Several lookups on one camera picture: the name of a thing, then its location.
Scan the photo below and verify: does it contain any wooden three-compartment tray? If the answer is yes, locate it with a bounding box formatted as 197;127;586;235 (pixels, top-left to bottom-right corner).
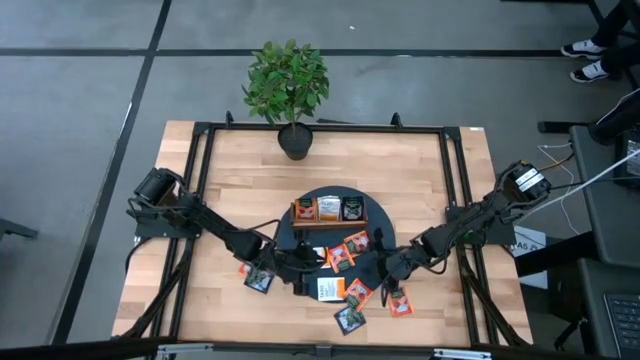
289;195;370;231

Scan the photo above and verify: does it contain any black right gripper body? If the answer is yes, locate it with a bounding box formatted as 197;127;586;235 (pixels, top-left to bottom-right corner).
374;228;424;307

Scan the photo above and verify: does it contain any black furniture leg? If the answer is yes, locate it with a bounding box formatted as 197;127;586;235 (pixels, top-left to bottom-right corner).
0;217;40;241

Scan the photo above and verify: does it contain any thin white cable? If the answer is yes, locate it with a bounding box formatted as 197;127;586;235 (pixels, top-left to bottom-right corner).
537;142;581;236

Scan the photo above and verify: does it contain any silver metal bracket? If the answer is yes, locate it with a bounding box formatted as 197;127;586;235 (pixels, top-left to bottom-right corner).
433;348;494;360
157;343;214;360

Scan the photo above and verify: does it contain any black aluminium table frame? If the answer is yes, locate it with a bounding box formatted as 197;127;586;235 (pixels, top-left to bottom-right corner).
112;110;532;349

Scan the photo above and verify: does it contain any dark round woven placemat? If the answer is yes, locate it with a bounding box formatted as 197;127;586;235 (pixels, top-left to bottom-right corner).
277;185;398;303

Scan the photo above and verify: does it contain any person's leg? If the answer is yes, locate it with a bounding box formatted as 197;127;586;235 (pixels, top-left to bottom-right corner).
592;0;640;49
599;42;640;76

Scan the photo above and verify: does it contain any white paper label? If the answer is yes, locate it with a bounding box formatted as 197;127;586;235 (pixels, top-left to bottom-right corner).
514;225;547;259

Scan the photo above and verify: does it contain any green potted plant black pot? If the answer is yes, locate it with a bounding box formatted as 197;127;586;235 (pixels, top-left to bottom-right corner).
242;39;331;161

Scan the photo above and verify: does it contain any black office chair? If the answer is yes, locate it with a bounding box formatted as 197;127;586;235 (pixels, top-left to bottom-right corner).
537;87;640;147

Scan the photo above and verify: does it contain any black keyboard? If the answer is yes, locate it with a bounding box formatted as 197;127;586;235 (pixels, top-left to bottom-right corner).
603;292;640;359

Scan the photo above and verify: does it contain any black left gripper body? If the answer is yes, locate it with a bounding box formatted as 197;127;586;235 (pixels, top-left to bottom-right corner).
272;242;307;296

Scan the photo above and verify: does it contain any yellow extension cord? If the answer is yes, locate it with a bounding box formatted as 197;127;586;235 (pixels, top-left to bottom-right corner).
539;152;576;172

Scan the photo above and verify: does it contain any black screen device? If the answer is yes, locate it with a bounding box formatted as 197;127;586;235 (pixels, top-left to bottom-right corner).
614;130;640;190

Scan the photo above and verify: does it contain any dark blackcurrant tea bag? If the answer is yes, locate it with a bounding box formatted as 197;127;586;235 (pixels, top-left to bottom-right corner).
243;268;276;295
333;305;367;336
341;196;365;222

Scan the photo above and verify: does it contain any black crossbar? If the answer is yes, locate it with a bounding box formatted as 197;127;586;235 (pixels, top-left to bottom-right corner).
0;337;640;360

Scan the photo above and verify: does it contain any dark grey desk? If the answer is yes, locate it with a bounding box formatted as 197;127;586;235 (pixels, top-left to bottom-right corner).
578;257;640;360
568;124;640;266

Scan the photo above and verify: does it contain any thick white cable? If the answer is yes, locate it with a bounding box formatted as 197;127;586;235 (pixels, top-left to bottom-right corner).
519;148;640;219

